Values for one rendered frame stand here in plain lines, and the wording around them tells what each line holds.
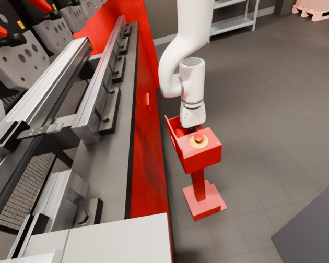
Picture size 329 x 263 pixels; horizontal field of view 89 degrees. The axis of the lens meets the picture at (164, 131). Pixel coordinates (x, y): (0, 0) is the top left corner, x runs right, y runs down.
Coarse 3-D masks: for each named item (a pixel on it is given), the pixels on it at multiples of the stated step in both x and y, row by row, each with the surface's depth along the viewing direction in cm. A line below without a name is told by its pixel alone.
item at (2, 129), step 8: (0, 128) 54; (8, 128) 53; (16, 128) 55; (24, 128) 58; (40, 128) 55; (48, 128) 54; (56, 128) 53; (0, 136) 51; (8, 136) 52; (16, 136) 54; (24, 136) 54; (32, 136) 54; (0, 144) 50; (8, 144) 51; (16, 144) 54; (0, 152) 51; (8, 152) 52
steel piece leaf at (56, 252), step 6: (54, 252) 27; (60, 252) 28; (18, 258) 29; (24, 258) 29; (30, 258) 29; (36, 258) 29; (42, 258) 29; (48, 258) 28; (54, 258) 27; (60, 258) 28
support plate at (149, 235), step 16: (96, 224) 31; (112, 224) 30; (128, 224) 30; (144, 224) 29; (160, 224) 29; (32, 240) 31; (48, 240) 31; (64, 240) 30; (80, 240) 29; (96, 240) 29; (112, 240) 28; (128, 240) 28; (144, 240) 27; (160, 240) 27; (64, 256) 28; (80, 256) 28; (96, 256) 27; (112, 256) 27; (128, 256) 26; (144, 256) 26; (160, 256) 26
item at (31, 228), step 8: (32, 216) 35; (40, 216) 35; (24, 224) 34; (32, 224) 33; (40, 224) 34; (24, 232) 33; (32, 232) 32; (40, 232) 34; (16, 240) 32; (24, 240) 32; (16, 248) 31; (8, 256) 30; (16, 256) 31
